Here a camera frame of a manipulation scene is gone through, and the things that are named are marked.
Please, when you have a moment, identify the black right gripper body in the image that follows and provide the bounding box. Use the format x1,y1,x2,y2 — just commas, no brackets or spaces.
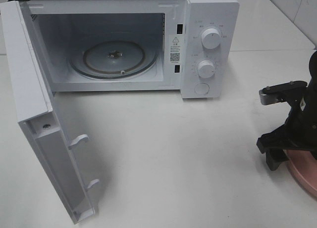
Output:
279,52,317,161

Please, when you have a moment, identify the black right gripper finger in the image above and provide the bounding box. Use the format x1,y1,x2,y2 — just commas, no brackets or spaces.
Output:
265,149,289,171
256,129,297,154

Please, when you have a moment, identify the pink round plate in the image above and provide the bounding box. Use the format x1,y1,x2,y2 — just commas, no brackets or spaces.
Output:
283,150,317,199

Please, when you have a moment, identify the round door release button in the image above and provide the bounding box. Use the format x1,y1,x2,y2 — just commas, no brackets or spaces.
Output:
194,83,210,95

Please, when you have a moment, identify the white microwave door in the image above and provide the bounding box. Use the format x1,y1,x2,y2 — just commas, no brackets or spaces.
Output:
0,0,98,224

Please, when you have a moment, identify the lower white microwave knob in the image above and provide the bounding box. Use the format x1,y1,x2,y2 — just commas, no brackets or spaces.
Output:
197,60,215,79

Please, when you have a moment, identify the white microwave knob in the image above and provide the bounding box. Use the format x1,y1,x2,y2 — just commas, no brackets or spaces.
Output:
201,26,221,49
197,60,215,79

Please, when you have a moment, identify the upper white microwave knob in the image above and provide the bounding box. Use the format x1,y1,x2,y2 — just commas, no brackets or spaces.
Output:
201,26,221,49

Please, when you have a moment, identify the white microwave oven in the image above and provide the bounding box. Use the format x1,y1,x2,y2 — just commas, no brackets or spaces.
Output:
7,0,240,101

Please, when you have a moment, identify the white warning sticker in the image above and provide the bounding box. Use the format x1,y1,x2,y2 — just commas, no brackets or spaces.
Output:
168,34,184,64

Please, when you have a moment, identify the glass microwave turntable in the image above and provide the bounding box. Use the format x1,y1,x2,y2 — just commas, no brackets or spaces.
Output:
69,40,158,80

